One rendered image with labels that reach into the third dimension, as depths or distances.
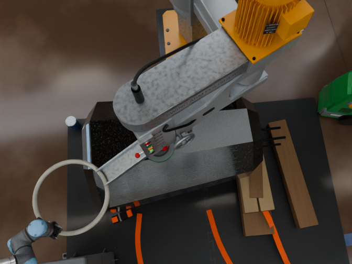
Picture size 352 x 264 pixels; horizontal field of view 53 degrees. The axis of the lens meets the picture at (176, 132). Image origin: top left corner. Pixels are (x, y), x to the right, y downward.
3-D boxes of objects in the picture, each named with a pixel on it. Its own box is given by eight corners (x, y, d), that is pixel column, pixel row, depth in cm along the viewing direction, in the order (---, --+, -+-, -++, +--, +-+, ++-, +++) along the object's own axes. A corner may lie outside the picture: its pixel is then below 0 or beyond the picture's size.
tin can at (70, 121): (81, 128, 341) (77, 123, 328) (71, 131, 340) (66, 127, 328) (78, 119, 344) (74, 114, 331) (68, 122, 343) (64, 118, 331)
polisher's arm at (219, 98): (245, 64, 232) (258, 21, 185) (266, 91, 226) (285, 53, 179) (150, 122, 224) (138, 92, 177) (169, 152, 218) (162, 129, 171)
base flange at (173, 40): (162, 13, 289) (162, 10, 284) (222, 8, 287) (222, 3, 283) (166, 67, 274) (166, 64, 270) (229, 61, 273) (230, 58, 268)
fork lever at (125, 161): (179, 105, 225) (177, 103, 220) (195, 129, 220) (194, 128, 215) (96, 166, 235) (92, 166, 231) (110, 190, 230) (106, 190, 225)
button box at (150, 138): (156, 146, 202) (150, 132, 174) (158, 150, 201) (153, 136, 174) (144, 153, 201) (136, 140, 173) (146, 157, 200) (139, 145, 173)
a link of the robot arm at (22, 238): (8, 254, 185) (29, 240, 187) (3, 238, 192) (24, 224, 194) (19, 261, 192) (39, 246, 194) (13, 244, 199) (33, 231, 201)
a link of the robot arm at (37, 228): (22, 226, 191) (39, 215, 193) (31, 227, 202) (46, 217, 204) (31, 241, 188) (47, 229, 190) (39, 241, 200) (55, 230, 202)
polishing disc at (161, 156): (164, 166, 238) (164, 166, 236) (137, 152, 241) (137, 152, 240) (179, 140, 242) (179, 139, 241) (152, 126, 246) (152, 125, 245)
